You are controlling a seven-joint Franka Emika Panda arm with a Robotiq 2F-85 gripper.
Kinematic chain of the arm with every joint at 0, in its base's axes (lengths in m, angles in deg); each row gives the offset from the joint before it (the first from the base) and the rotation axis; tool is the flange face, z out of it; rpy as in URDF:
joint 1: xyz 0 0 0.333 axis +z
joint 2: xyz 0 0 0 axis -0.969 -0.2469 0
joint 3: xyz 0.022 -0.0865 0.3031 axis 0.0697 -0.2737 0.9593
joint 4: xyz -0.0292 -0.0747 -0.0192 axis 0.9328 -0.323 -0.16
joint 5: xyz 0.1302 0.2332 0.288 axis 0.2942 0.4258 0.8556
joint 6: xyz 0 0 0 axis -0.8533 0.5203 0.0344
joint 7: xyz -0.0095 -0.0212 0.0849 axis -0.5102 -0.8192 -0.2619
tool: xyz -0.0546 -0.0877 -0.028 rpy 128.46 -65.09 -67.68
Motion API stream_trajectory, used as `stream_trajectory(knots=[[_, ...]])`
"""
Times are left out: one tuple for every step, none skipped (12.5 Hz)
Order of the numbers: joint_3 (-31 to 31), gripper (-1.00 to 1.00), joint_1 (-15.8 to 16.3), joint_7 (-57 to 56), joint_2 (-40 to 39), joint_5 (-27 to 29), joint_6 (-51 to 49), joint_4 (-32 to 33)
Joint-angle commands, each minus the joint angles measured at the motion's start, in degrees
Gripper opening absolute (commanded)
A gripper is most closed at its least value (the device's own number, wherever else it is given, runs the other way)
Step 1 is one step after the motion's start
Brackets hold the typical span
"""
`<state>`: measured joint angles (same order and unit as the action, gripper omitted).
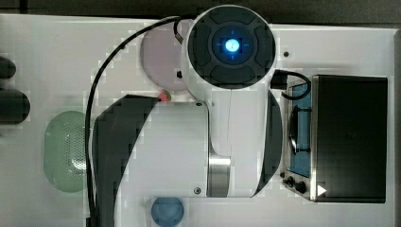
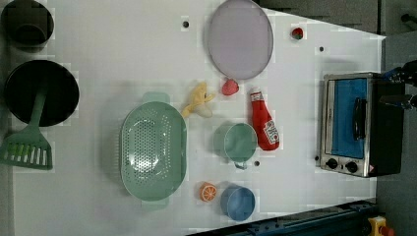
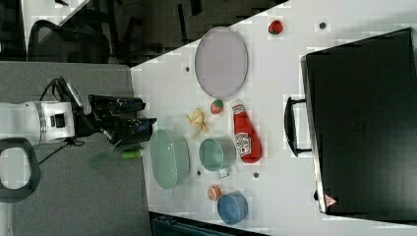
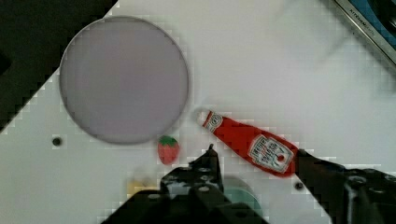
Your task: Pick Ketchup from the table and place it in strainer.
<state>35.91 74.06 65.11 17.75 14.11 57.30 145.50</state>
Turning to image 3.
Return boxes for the blue bowl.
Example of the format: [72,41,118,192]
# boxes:
[217,192,249,225]

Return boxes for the orange slice toy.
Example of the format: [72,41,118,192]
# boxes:
[207,185,221,201]

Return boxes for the green oval strainer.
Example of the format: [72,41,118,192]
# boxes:
[149,129,190,190]

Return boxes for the strawberry toy near plate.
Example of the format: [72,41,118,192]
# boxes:
[210,99,223,114]

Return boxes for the green metal pot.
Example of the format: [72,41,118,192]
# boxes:
[199,136,236,179]

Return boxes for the black office chair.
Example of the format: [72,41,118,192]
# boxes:
[27,20,110,64]

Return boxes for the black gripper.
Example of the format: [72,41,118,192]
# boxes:
[74,94,118,144]

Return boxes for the upper black cylinder post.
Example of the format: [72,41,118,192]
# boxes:
[119,97,147,111]

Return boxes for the grey round plate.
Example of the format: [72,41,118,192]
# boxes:
[195,27,248,99]

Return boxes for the strawberry toy far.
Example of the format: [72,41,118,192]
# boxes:
[268,20,283,34]

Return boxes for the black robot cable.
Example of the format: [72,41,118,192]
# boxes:
[37,77,87,165]

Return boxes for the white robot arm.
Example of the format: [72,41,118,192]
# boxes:
[0,101,100,204]

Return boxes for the red ketchup bottle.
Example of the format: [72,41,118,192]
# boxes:
[232,101,263,163]

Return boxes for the peeled banana toy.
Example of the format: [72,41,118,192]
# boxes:
[186,108,209,136]

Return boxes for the black toaster oven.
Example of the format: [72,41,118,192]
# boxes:
[300,28,417,225]

